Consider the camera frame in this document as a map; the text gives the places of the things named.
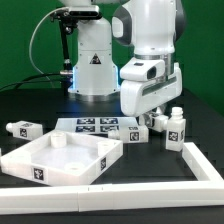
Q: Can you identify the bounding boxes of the black camera on stand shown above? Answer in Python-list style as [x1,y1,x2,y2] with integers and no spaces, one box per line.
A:
[50,7,102,95]

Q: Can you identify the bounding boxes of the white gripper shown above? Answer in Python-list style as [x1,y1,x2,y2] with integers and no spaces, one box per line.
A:
[120,63,182,117]

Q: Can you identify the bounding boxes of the white L-shaped fixture frame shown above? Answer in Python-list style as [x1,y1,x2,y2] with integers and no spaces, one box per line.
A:
[0,142,224,215]

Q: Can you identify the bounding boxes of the grey cable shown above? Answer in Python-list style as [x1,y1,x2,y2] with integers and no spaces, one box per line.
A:
[28,8,73,78]

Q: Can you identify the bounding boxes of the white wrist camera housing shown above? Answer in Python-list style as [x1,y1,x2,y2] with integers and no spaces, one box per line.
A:
[120,58,165,82]

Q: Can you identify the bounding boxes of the black cables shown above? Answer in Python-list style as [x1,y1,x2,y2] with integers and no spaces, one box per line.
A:
[0,72,73,94]

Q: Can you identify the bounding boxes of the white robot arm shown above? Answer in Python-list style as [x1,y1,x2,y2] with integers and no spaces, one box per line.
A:
[59,0,185,117]

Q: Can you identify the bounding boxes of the white square table top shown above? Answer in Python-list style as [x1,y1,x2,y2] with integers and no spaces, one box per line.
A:
[0,130,123,186]

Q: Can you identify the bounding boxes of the sheet with marker tags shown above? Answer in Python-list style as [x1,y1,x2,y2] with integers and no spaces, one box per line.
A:
[55,117,138,134]

